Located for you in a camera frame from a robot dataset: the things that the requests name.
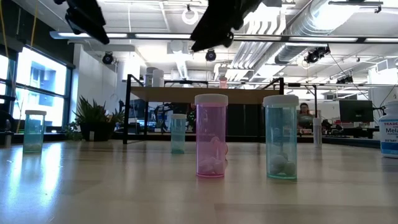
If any person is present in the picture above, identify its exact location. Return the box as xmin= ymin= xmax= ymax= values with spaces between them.
xmin=297 ymin=102 xmax=315 ymax=131

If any large glass window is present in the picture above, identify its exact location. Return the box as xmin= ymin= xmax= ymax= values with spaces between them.
xmin=0 ymin=46 xmax=74 ymax=133

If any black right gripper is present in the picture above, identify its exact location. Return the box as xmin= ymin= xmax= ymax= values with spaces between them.
xmin=190 ymin=0 xmax=265 ymax=52

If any black track light cluster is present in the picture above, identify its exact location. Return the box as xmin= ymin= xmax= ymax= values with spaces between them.
xmin=303 ymin=45 xmax=331 ymax=65

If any white ring light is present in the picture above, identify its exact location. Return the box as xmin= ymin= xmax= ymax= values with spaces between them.
xmin=181 ymin=7 xmax=200 ymax=26

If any silver ventilation duct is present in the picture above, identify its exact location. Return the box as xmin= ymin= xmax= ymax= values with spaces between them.
xmin=273 ymin=0 xmax=361 ymax=65

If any slim white tube bottle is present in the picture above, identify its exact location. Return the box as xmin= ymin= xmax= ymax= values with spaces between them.
xmin=312 ymin=117 xmax=323 ymax=148

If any clear pill bottle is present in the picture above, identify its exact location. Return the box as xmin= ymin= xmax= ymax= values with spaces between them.
xmin=144 ymin=67 xmax=154 ymax=88

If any teal translucent pill bottle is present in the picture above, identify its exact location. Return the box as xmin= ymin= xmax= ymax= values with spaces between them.
xmin=170 ymin=113 xmax=188 ymax=154
xmin=262 ymin=94 xmax=300 ymax=180
xmin=22 ymin=110 xmax=47 ymax=154

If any green plant in black pot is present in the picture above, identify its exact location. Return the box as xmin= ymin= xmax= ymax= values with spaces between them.
xmin=63 ymin=95 xmax=125 ymax=142

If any large white supplement bottle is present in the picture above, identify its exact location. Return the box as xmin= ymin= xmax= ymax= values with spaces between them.
xmin=378 ymin=100 xmax=398 ymax=159
xmin=151 ymin=68 xmax=165 ymax=88

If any black overhead light bar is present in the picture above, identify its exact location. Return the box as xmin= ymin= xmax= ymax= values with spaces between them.
xmin=49 ymin=30 xmax=398 ymax=44

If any black computer monitor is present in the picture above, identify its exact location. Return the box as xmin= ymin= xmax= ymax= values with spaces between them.
xmin=338 ymin=99 xmax=375 ymax=123

